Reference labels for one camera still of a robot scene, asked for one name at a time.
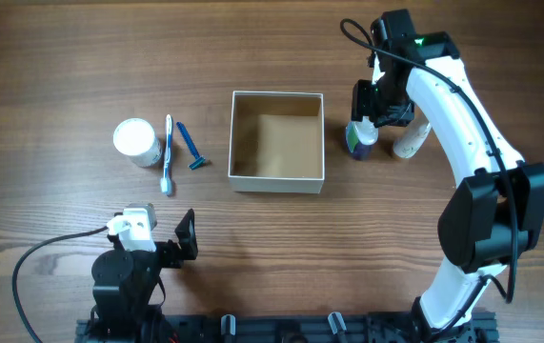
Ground white floral lotion tube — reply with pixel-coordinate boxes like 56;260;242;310
393;116;432;159

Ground dark mouthwash spray bottle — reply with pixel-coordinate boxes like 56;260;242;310
345;116;379;160

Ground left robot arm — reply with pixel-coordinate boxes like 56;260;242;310
89;204;198;342

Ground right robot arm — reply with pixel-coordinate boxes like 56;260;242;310
340;10;544;342

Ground blue white toothbrush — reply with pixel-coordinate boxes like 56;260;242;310
160;114;173;196

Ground blue disposable razor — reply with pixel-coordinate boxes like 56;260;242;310
176;122;206;171

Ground beige open cardboard box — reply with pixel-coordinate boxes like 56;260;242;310
228;91;325;194

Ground clear cotton swab tub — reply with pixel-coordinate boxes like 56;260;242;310
112;118;162;168

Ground left black camera cable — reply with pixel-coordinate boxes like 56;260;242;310
10;225;110;343

